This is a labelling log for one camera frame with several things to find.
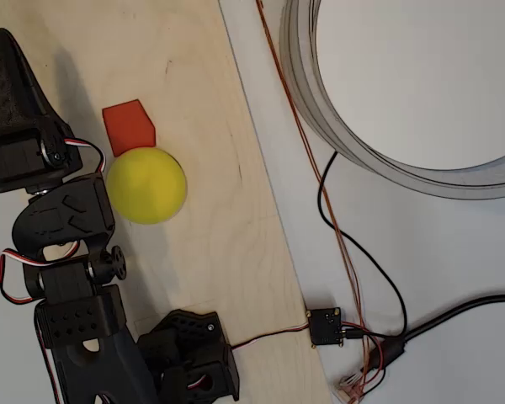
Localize red cube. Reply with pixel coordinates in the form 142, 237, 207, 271
102, 98, 157, 157

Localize red white black servo cable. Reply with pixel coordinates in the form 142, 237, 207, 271
34, 311, 66, 404
0, 247, 37, 305
229, 322, 312, 350
62, 136, 107, 173

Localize grey cylindrical shade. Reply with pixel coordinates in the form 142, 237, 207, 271
279, 0, 505, 201

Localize thick black power cable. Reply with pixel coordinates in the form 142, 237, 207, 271
361, 294, 505, 375

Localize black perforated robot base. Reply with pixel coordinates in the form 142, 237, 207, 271
134, 309, 241, 403

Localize thin orange wire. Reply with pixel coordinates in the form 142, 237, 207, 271
257, 0, 369, 396
255, 0, 374, 399

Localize small black controller board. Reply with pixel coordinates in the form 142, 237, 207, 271
306, 306, 343, 349

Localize light plywood board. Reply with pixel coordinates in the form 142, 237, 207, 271
0, 0, 333, 404

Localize white wire connector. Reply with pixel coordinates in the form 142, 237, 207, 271
334, 373, 366, 404

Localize yellow foam dome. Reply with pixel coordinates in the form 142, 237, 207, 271
105, 146, 188, 225

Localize thin black cable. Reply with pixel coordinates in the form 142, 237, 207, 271
317, 151, 407, 340

